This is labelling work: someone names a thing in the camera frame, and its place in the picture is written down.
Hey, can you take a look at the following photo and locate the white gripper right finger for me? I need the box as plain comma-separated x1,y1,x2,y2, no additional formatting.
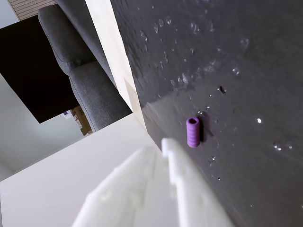
161,138,235,227

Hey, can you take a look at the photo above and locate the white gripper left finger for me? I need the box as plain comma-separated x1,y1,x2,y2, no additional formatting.
71,146,181,227

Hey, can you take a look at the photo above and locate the purple ribbed pen grip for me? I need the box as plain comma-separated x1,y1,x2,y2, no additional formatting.
186,116,201,148

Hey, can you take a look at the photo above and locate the dark grey table mat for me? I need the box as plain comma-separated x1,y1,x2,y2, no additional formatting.
109,0,303,227

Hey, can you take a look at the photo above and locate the grey fabric sofa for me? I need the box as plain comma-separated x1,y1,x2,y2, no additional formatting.
37,0,133,132

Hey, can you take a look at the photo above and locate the black floor rug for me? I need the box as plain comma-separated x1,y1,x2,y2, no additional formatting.
0,15,80,124

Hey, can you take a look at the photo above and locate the beige slatted panel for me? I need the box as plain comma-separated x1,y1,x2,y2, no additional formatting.
6,0,58,22

